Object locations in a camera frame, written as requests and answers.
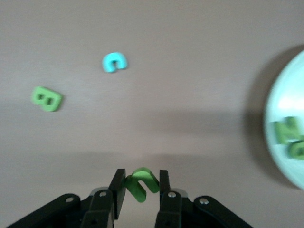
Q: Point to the green foam letter N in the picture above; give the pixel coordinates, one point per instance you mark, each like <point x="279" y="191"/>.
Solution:
<point x="286" y="130"/>

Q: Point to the green foam letter P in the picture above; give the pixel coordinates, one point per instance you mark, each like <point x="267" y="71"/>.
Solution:
<point x="291" y="148"/>

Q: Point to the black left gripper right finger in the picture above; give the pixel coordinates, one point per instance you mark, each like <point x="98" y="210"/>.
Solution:
<point x="173" y="211"/>

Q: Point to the teal foam letter C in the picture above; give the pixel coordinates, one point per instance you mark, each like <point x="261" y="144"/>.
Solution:
<point x="107" y="62"/>

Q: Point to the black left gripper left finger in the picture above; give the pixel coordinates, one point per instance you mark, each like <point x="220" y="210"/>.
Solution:
<point x="99" y="209"/>

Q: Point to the brown table cover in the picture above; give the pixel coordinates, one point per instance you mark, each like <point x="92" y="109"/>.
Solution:
<point x="166" y="35"/>

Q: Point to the green plate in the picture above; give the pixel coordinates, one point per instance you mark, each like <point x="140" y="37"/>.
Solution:
<point x="285" y="99"/>

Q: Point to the green foam letter B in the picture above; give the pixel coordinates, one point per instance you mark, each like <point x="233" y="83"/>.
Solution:
<point x="57" y="101"/>

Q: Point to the green foam letter U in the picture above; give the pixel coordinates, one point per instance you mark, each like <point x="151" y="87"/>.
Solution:
<point x="142" y="174"/>

